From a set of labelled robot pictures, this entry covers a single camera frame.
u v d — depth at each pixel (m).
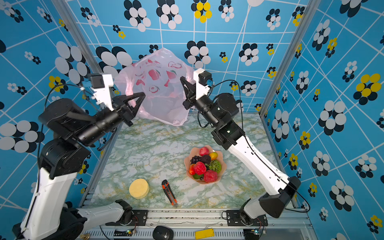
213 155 0.90
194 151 0.93
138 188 0.81
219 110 0.41
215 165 0.84
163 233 0.68
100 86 0.36
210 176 0.79
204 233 0.69
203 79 0.39
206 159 0.84
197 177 0.82
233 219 0.72
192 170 0.81
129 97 0.41
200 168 0.79
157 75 0.69
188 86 0.48
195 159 0.89
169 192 0.81
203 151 0.89
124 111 0.38
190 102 0.49
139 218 0.74
